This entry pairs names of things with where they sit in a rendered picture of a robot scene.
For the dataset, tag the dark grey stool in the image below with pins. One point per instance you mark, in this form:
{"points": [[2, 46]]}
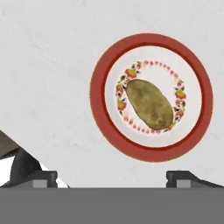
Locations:
{"points": [[24, 164]]}

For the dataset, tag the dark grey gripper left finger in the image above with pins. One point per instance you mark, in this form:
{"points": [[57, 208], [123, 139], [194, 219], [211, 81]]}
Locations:
{"points": [[43, 178]]}

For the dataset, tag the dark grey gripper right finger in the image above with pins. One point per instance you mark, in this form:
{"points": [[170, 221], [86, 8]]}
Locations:
{"points": [[180, 178]]}

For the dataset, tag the red rimmed floral plate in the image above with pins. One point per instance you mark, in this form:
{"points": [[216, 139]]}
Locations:
{"points": [[151, 151]]}

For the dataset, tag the brown potato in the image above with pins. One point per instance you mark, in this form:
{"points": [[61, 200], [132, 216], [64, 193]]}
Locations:
{"points": [[150, 105]]}

